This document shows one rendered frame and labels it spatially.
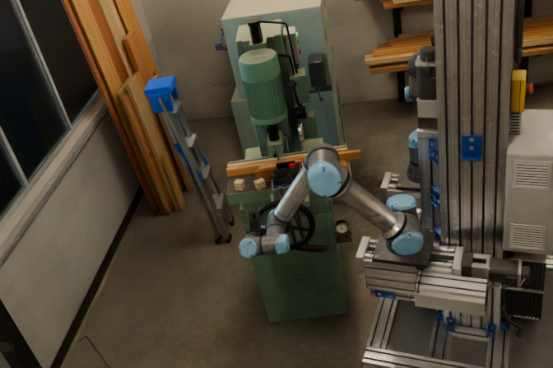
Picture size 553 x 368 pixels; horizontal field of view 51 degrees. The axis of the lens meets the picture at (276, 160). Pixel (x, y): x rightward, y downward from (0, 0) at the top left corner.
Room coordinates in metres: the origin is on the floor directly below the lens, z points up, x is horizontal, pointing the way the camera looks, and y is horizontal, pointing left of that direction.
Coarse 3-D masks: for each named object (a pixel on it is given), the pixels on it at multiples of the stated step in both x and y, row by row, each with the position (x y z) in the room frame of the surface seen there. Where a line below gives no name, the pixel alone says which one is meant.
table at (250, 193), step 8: (232, 176) 2.45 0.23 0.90; (240, 176) 2.43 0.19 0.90; (248, 176) 2.42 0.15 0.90; (232, 184) 2.38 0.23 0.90; (248, 184) 2.35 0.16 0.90; (232, 192) 2.31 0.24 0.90; (240, 192) 2.30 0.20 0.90; (248, 192) 2.29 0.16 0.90; (256, 192) 2.28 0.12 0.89; (264, 192) 2.28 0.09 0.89; (312, 192) 2.25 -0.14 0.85; (232, 200) 2.30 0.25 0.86; (240, 200) 2.29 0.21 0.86; (248, 200) 2.29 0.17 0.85; (256, 200) 2.28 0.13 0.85; (272, 200) 2.22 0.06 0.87; (304, 200) 2.17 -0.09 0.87; (272, 208) 2.18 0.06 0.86
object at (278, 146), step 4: (280, 132) 2.49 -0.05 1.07; (280, 136) 2.45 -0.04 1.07; (268, 140) 2.44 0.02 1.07; (280, 140) 2.41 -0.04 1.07; (268, 144) 2.40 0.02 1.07; (272, 144) 2.39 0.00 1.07; (276, 144) 2.38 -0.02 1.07; (280, 144) 2.38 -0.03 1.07; (268, 148) 2.39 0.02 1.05; (272, 148) 2.38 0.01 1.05; (276, 148) 2.38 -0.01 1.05; (280, 148) 2.38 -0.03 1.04; (272, 152) 2.38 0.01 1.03; (276, 152) 2.38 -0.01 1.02; (280, 152) 2.38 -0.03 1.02; (272, 156) 2.39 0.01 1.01
